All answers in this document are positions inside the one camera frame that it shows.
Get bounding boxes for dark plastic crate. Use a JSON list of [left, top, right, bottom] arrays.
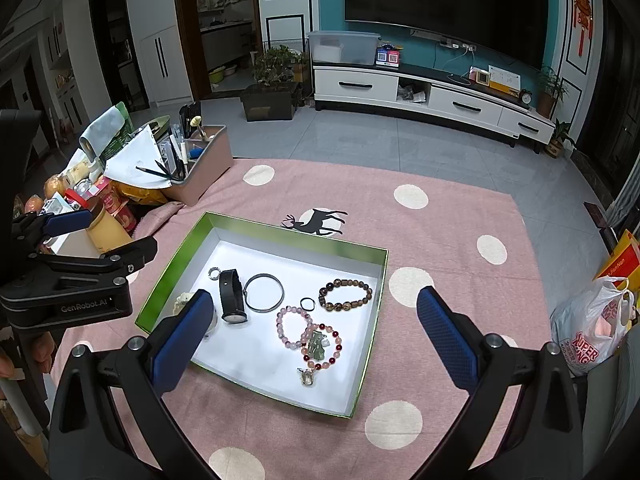
[[240, 81, 303, 122]]

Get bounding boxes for clear plastic storage bin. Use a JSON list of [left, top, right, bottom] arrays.
[[306, 30, 382, 67]]

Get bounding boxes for white printed plastic bag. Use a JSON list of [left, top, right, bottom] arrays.
[[550, 275, 636, 377]]

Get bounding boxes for white television cabinet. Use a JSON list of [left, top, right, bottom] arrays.
[[311, 61, 557, 150]]

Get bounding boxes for pink polka dot tablecloth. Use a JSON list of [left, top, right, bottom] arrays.
[[50, 157, 603, 480]]

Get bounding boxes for white paper sheets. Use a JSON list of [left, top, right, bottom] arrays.
[[102, 127, 173, 188]]

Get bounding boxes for silver bangle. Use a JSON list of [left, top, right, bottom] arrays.
[[243, 273, 286, 314]]

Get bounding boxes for black wrist watch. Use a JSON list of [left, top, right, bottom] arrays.
[[218, 269, 249, 325]]

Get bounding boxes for orange snack packet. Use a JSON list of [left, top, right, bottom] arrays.
[[112, 180, 168, 206]]

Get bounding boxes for green packet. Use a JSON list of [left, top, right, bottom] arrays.
[[97, 102, 136, 166]]

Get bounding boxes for green cardboard box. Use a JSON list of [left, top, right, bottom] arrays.
[[134, 211, 390, 419]]

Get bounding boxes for tall potted plant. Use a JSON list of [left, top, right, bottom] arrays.
[[536, 66, 571, 120]]

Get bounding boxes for small potted plant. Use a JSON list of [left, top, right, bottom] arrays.
[[546, 120, 576, 160]]

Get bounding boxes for red hanging knot ornament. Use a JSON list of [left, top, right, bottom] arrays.
[[572, 0, 595, 58]]

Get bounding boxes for black television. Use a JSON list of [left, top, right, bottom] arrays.
[[344, 0, 549, 71]]

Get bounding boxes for bushy potted plants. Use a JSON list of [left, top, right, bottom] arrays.
[[251, 44, 312, 87]]

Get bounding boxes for pink bead bracelet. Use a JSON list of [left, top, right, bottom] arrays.
[[276, 306, 316, 353]]

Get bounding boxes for cream digital watch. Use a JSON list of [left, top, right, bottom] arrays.
[[172, 291, 218, 338]]

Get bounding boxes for person's left hand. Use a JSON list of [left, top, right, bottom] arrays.
[[0, 332, 57, 381]]

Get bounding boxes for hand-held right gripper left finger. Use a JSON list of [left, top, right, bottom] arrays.
[[47, 288, 217, 480]]

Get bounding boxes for brown bead bracelet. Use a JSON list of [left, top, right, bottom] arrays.
[[318, 278, 376, 314]]

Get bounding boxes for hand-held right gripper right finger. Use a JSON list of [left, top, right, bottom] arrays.
[[412, 286, 585, 480]]

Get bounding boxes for pink desk organiser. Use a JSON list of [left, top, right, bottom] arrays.
[[160, 124, 234, 207]]

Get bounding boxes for white power strip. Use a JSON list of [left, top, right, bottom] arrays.
[[410, 29, 478, 52]]

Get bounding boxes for yellow shopping bag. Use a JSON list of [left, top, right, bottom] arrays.
[[592, 229, 640, 283]]

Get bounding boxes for desk calendar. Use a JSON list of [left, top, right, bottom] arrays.
[[487, 65, 523, 96]]

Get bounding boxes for bead bracelet with green pendant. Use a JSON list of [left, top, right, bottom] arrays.
[[299, 322, 345, 368]]

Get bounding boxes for rolled grey towel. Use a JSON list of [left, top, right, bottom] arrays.
[[78, 105, 126, 158]]

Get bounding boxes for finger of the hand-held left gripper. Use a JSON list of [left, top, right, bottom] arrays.
[[11, 209, 94, 250], [30, 236, 159, 283]]

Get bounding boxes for red snack can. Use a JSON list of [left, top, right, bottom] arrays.
[[95, 180, 138, 236]]

